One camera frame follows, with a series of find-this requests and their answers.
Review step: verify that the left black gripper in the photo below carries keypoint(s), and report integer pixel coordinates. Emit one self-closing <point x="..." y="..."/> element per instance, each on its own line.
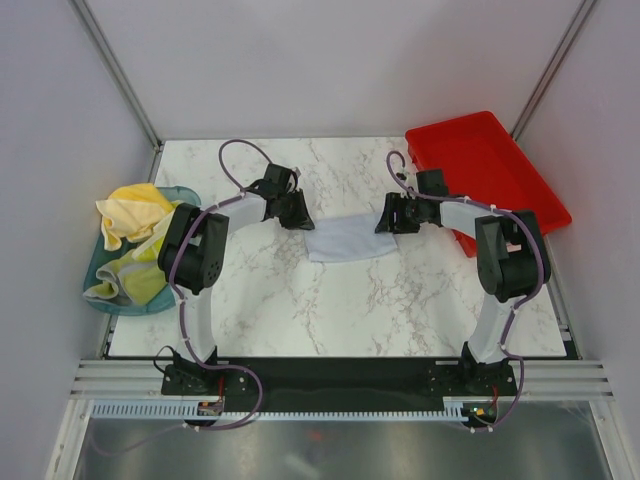
<point x="301" y="219"/>

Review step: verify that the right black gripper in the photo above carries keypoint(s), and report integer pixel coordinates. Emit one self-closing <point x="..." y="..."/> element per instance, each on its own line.
<point x="393" y="204"/>

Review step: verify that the light blue towel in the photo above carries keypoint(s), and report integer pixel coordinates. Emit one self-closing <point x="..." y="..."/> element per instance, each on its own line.
<point x="348" y="239"/>

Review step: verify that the green frog pattern towel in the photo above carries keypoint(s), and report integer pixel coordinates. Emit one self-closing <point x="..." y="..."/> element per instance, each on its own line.
<point x="149" y="250"/>

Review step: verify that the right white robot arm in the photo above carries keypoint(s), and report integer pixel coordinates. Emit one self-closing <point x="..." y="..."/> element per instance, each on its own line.
<point x="511" y="258"/>

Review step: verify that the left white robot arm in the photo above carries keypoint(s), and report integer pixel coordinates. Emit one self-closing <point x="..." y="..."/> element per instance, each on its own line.
<point x="193" y="250"/>

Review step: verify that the red plastic tray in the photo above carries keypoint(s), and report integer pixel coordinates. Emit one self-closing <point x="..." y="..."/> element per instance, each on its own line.
<point x="479" y="158"/>

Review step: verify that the yellow towel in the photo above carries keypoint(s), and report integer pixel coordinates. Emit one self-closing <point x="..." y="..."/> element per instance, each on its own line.
<point x="130" y="213"/>

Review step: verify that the grey green towel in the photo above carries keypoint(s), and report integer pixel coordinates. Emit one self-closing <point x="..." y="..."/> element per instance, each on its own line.
<point x="126" y="282"/>

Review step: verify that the teal plastic basket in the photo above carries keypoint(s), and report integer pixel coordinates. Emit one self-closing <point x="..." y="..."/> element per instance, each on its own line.
<point x="164" y="300"/>

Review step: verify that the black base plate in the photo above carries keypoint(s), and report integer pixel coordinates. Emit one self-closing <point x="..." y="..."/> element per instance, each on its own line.
<point x="243" y="390"/>

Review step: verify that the grey slotted cable duct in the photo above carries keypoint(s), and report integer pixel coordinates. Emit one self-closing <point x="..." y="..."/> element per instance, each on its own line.
<point x="193" y="410"/>

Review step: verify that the right aluminium frame post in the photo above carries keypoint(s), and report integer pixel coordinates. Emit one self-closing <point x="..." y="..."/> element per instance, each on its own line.
<point x="568" y="40"/>

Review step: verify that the aluminium frame post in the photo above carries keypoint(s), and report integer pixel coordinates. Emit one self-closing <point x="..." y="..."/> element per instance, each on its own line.
<point x="568" y="40"/>
<point x="99" y="40"/>

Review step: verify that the left aluminium frame post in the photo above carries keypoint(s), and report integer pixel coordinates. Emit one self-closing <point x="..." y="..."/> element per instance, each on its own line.
<point x="99" y="40"/>

